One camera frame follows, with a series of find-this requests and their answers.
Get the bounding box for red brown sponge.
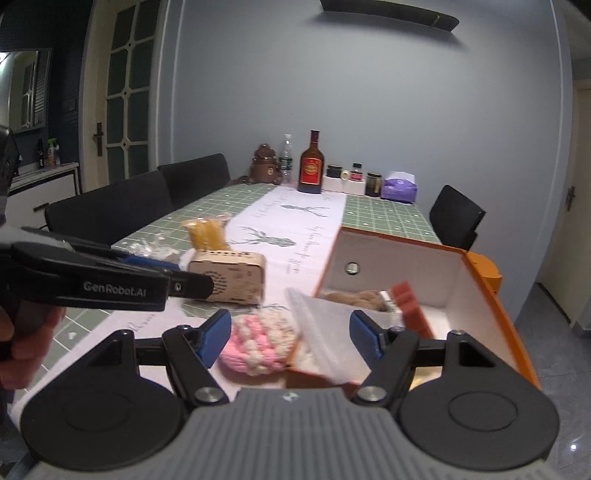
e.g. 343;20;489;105
380;281;435;339

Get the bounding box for brown plush toy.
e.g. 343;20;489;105
324;290;388;312

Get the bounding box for clear zip bag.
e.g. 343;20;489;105
286;288;370;385

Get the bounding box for person's left hand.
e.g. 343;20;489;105
1;307;66;390

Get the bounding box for crumpled clear plastic bag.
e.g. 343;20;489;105
120;235;181;266

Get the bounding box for green grid tablecloth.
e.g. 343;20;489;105
0;182;445;416

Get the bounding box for black chair near left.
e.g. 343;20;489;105
45;170;174;245

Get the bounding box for black chair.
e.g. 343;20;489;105
158;153;230;209
45;170;174;245
429;185;486;251

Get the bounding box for wooden radio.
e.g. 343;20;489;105
187;250;266;305

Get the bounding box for yellow packaged sponges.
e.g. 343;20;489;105
181;213;232;251

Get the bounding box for orange white storage box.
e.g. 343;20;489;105
287;228;539;393

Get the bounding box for pink white knitted hat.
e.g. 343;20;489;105
219;310;298;377

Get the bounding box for white drawer cabinet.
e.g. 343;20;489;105
6;162;81;229

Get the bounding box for black chair far left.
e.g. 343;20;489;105
158;153;230;209

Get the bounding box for orange stool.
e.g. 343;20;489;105
467;251;503;294

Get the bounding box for brown bear jar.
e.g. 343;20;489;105
249;143;283;185

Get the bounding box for black chair right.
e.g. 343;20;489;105
429;185;486;251

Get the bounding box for clear water bottle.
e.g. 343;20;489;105
279;133;294;185

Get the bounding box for dark glass jar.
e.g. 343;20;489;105
365;172;383;198

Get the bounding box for purple tissue pack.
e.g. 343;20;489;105
381;171;418;204

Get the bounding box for brown liquor bottle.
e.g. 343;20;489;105
297;130;325;194

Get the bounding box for small red-label jar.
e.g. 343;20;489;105
349;163;363;182

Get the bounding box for small black jar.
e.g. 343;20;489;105
327;164;342;178

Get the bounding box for glass panel door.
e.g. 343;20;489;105
79;1;160;191

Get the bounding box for dark wall shelf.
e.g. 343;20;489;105
321;0;460;32

